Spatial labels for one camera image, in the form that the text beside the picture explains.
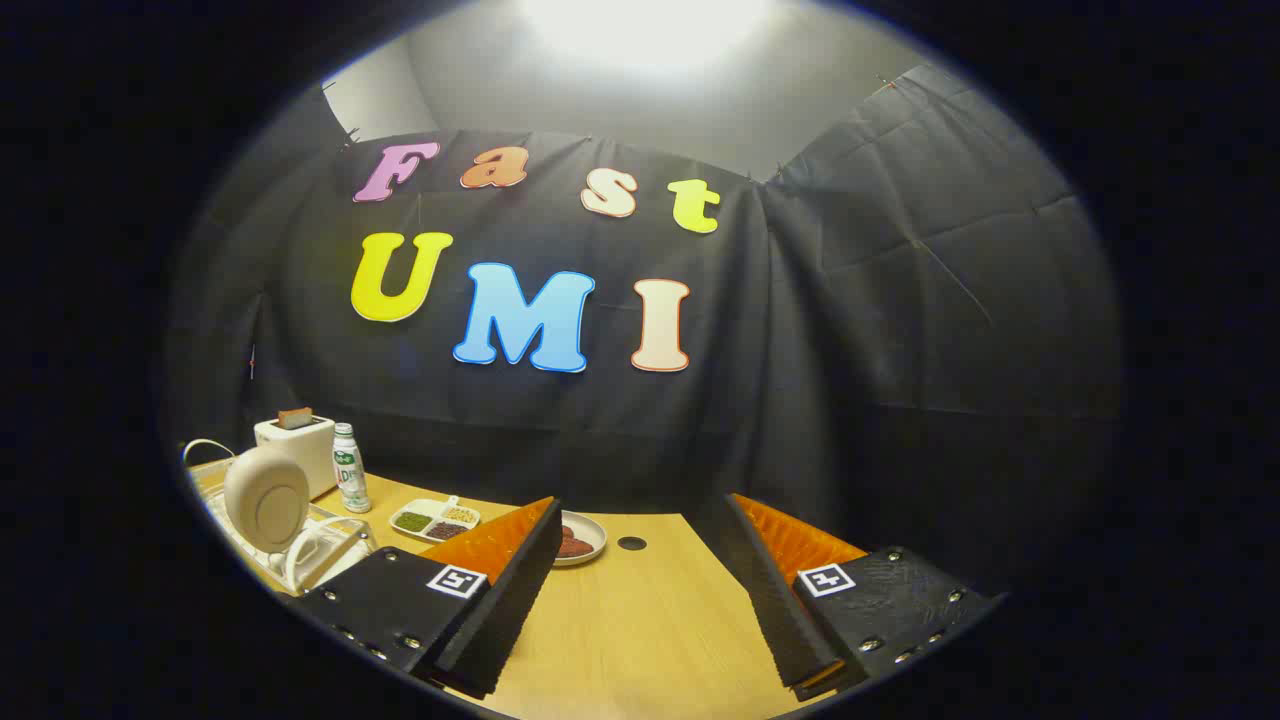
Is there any small grey dish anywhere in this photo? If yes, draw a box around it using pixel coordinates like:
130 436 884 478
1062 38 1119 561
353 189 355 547
552 511 608 568

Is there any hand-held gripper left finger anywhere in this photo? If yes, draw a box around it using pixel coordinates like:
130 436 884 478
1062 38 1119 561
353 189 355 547
293 496 564 701

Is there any white wire dish rack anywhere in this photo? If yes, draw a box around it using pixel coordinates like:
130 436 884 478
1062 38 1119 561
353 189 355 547
183 438 379 599

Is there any white bottle green label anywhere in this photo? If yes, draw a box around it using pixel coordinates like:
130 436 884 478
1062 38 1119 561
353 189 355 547
332 422 372 514

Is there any white plate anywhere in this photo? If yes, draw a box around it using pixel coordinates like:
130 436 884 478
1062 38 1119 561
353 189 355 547
224 445 311 554

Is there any white toaster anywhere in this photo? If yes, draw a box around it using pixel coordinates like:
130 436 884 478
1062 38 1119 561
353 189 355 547
254 413 337 501

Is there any white divided snack dish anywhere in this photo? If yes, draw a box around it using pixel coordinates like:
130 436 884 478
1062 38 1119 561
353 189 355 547
389 495 482 544

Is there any black backdrop cloth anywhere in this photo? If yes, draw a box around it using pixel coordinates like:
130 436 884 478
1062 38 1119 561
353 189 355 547
165 65 1126 601

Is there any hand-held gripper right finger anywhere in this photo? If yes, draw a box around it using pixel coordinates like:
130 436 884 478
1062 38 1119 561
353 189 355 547
722 492 1009 703

